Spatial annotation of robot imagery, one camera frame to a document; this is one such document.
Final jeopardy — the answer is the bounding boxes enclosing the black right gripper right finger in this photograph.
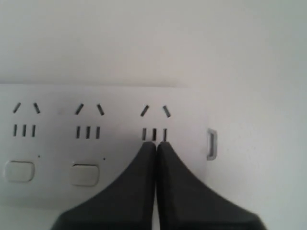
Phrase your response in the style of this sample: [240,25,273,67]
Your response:
[157,142,266,230]

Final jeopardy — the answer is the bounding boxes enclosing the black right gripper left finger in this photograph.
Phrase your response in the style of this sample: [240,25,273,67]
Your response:
[52,142,156,230]

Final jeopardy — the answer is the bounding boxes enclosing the white five-outlet power strip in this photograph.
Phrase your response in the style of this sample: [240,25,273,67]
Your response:
[0,84,217,209]

